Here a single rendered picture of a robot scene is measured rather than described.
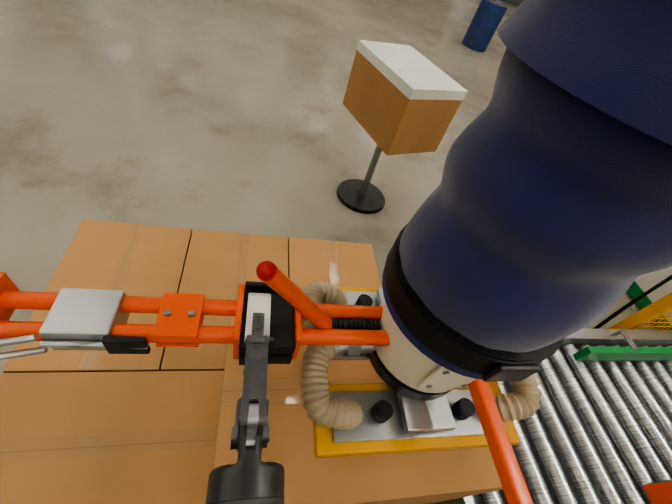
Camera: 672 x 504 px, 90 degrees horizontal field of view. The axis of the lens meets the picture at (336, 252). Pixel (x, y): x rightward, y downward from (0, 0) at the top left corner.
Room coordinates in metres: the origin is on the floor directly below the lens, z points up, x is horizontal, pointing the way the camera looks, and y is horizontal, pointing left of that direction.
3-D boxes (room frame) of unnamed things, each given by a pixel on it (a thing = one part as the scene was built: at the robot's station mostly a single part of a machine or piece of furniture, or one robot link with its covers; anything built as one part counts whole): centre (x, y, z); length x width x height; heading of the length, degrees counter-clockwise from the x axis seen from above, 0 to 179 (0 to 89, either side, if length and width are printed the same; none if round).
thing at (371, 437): (0.22, -0.22, 1.13); 0.34 x 0.10 x 0.05; 111
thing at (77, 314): (0.15, 0.25, 1.22); 0.07 x 0.07 x 0.04; 21
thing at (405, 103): (2.20, -0.03, 0.82); 0.60 x 0.40 x 0.40; 42
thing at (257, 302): (0.21, 0.06, 1.25); 0.07 x 0.03 x 0.01; 21
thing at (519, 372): (0.31, -0.18, 1.35); 0.23 x 0.23 x 0.04
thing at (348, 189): (2.20, -0.03, 0.31); 0.40 x 0.40 x 0.62
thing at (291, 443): (0.31, -0.17, 0.74); 0.60 x 0.40 x 0.40; 111
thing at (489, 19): (8.18, -1.15, 0.39); 0.52 x 0.51 x 0.77; 1
